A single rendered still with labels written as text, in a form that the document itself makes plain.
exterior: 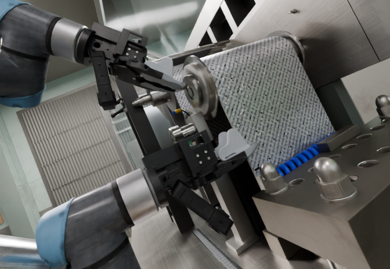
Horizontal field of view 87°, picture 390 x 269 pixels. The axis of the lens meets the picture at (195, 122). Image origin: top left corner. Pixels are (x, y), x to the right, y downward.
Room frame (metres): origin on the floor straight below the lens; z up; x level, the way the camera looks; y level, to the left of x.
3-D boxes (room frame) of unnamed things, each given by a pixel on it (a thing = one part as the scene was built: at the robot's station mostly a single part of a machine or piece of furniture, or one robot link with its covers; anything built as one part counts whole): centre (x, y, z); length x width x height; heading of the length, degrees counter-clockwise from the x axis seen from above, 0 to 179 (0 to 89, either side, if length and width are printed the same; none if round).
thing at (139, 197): (0.33, 0.13, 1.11); 0.08 x 0.05 x 0.08; 20
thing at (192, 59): (0.45, -0.04, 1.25); 0.15 x 0.01 x 0.15; 20
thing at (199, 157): (0.36, 0.05, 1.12); 0.12 x 0.08 x 0.09; 110
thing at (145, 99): (0.66, 0.13, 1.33); 0.06 x 0.03 x 0.03; 110
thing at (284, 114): (0.44, -0.17, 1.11); 0.23 x 0.01 x 0.18; 110
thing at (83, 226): (0.30, 0.20, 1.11); 0.11 x 0.08 x 0.09; 110
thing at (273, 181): (0.33, -0.07, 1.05); 0.04 x 0.04 x 0.04
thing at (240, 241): (0.47, 0.01, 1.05); 0.06 x 0.05 x 0.31; 110
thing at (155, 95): (0.68, 0.07, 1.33); 0.06 x 0.06 x 0.06; 20
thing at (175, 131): (0.46, 0.05, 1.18); 0.04 x 0.02 x 0.04; 20
